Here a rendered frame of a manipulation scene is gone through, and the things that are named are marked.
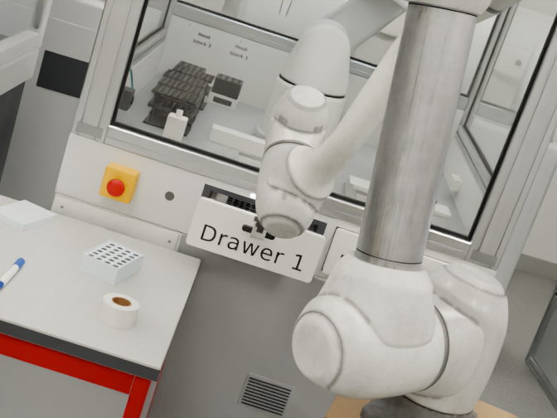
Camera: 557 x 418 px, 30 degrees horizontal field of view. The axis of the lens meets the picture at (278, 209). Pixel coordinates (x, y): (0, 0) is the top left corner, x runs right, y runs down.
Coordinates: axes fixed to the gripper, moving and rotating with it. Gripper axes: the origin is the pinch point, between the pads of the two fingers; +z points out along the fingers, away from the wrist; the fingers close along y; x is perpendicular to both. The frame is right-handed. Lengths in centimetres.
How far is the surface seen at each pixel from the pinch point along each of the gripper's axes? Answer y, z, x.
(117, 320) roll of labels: -35.7, -6.5, 20.6
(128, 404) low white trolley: -49, -2, 14
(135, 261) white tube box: -13.0, 7.5, 22.7
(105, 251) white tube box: -13.3, 7.0, 29.2
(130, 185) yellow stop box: 8.1, 10.9, 30.2
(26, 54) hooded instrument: 79, 59, 80
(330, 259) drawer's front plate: 8.6, 14.9, -17.8
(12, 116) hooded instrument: 73, 81, 82
